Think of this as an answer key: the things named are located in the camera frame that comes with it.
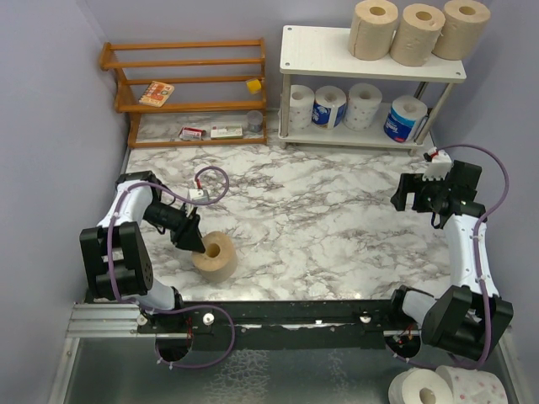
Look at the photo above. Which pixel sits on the pink dotted roll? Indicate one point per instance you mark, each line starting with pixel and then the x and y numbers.
pixel 363 102
pixel 301 103

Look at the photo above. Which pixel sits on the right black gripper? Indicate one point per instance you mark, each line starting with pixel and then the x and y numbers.
pixel 413 183

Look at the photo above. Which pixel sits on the pink dotted roll back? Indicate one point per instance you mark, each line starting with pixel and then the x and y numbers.
pixel 363 102

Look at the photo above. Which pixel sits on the white two-tier shelf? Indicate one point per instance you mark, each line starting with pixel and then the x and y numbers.
pixel 322 52

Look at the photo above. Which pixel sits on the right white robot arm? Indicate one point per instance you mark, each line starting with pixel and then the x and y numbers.
pixel 470 317

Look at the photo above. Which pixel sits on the brown wooden rack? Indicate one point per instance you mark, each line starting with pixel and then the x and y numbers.
pixel 127 103

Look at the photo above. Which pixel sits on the small grey cup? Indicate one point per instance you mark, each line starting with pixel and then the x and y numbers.
pixel 255 120

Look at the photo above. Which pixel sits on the brown paper roll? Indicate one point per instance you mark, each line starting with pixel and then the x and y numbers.
pixel 219 261
pixel 417 34
pixel 372 28
pixel 464 25

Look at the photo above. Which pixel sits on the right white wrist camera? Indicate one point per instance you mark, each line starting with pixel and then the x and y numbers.
pixel 439 164

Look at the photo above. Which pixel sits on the blue Tempo roll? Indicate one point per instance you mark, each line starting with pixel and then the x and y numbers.
pixel 404 118

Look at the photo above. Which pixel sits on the red white small box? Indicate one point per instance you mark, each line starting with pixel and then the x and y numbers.
pixel 191 134

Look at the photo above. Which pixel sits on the plain white roll foreground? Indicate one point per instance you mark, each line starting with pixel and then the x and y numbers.
pixel 419 386

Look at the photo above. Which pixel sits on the orange patterned booklet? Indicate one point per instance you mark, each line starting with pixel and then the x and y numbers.
pixel 156 94

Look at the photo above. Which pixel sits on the pink dotted roll front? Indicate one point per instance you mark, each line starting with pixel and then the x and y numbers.
pixel 301 103

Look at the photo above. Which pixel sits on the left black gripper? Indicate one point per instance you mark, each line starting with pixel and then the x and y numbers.
pixel 188 235

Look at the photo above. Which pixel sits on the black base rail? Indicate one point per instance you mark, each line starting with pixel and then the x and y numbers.
pixel 222 326

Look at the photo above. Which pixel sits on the pink dotted roll foreground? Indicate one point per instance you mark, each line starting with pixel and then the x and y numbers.
pixel 473 386

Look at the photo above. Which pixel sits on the white green flat box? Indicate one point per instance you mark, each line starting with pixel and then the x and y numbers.
pixel 226 131

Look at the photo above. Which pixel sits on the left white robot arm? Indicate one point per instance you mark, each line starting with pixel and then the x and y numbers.
pixel 116 260

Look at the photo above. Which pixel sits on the yellow cube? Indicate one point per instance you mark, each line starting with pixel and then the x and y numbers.
pixel 254 85

